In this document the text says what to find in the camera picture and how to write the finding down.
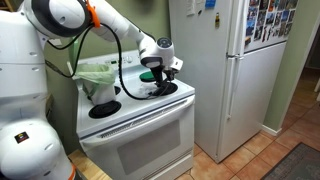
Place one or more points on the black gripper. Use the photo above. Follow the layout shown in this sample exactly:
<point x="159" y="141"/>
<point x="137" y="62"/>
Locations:
<point x="157" y="74"/>

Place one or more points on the white tissue paper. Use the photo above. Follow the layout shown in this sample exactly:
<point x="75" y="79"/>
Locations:
<point x="147" y="89"/>

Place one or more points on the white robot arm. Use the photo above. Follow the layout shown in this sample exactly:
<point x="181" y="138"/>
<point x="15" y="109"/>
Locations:
<point x="30" y="147"/>

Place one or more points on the white trash can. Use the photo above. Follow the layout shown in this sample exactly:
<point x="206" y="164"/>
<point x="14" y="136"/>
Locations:
<point x="99" y="93"/>

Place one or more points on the green trash bag liner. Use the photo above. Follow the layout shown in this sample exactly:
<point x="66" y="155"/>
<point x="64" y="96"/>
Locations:
<point x="96" y="74"/>

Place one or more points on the green trash can lid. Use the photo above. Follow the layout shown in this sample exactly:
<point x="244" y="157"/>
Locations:
<point x="73" y="51"/>

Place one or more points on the black coil burner front right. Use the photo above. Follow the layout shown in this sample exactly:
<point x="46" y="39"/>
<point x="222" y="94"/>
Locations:
<point x="167" y="91"/>

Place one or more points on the green round pad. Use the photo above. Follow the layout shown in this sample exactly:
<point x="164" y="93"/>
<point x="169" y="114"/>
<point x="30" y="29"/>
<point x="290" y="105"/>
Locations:
<point x="147" y="77"/>

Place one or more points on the white electric stove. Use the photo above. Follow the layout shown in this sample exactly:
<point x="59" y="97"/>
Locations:
<point x="145" y="139"/>

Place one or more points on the black coil burner front left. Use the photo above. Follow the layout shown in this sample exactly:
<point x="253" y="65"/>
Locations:
<point x="104" y="110"/>

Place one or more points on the white refrigerator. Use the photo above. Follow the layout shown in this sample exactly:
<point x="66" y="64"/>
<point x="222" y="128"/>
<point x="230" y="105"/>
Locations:
<point x="233" y="82"/>

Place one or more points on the photo magnets on fridge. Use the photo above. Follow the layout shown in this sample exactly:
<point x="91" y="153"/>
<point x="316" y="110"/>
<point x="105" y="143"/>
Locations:
<point x="269" y="19"/>

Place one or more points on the patterned grey floor rug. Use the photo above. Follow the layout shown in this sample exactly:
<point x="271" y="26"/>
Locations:
<point x="301" y="163"/>

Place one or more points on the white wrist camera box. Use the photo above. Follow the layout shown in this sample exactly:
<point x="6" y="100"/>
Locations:
<point x="176" y="64"/>

